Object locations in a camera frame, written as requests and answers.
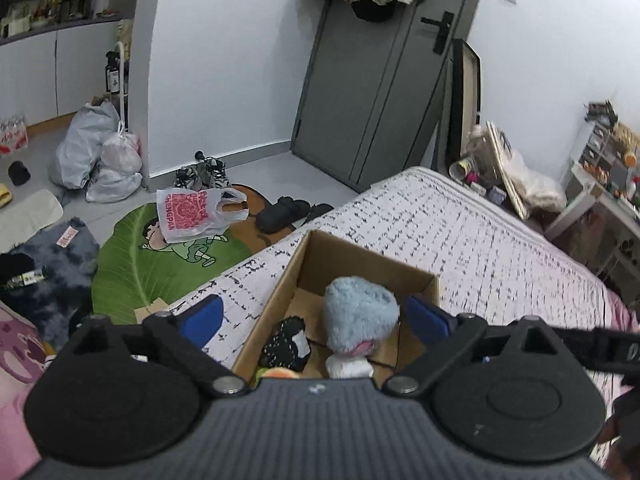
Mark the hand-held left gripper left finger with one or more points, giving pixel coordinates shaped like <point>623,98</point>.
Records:
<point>202,320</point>

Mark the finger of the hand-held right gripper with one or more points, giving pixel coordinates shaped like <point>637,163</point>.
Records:
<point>605,350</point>

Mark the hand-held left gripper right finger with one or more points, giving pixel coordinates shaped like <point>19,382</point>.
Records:
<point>427,317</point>

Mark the blue plush toy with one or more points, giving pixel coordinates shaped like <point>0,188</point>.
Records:
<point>357,310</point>

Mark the black speckled cloth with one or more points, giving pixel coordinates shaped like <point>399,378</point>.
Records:
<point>285,345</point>

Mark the hamburger plush toy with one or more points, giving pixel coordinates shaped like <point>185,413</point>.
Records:
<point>277,373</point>

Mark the brown cardboard box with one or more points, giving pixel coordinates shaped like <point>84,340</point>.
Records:
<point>350,265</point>

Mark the pink quilt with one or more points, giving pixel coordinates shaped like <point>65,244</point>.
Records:
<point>622,315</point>

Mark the green leaf cartoon rug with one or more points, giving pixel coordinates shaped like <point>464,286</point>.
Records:
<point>150,265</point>

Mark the bed with patterned sheet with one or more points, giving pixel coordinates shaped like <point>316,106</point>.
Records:
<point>475,250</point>

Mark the white red printed plastic bag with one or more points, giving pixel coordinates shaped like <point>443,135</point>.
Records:
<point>187,215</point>

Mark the black slipper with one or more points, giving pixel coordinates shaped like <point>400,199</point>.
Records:
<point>280,212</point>
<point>320,211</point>

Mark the small purple box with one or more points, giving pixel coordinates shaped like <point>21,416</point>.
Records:
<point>497,195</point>

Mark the patterned sneakers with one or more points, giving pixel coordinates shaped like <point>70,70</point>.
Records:
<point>205,175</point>

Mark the white desk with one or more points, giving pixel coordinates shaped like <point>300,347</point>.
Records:
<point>595,205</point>

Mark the blue tie-dye rug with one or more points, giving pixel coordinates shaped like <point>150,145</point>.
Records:
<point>65,270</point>

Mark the paper cup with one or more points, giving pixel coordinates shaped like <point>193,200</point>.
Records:
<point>461,168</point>

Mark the leaning white board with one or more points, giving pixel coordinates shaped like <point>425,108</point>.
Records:
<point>507,170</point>

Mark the clear plastic bag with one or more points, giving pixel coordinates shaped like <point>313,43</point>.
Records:
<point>542,187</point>

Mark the white knotted plastic bag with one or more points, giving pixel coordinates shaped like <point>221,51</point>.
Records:
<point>122,152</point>

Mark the black socks with label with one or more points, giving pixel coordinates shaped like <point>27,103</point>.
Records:
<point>20,270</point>

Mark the pink floral cloth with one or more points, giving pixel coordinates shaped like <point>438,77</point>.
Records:
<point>17,360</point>

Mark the orange round toy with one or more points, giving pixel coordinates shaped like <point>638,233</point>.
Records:
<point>630,158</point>

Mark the grey desk drawer organiser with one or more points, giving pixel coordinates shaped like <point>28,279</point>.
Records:
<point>595,147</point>

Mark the beige floor mat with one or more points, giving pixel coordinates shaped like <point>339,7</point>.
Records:
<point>27,217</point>

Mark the large grey plastic bag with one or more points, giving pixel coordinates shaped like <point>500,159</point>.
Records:
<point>82,145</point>

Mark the wicker basket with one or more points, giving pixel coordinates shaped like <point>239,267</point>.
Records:
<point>627,136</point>

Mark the grey door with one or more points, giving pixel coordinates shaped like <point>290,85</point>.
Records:
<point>365,95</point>

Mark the black cap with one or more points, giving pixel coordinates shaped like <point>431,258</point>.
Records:
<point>19,174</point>

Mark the white stand with bottle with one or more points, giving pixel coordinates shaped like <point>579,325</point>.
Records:
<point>114,75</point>

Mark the pack of water bottles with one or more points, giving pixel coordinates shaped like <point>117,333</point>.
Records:
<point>12,135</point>

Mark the black picture frame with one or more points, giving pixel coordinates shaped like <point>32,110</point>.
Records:
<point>457,110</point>

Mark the grey wall cabinet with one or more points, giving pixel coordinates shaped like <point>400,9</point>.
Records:
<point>65,70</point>

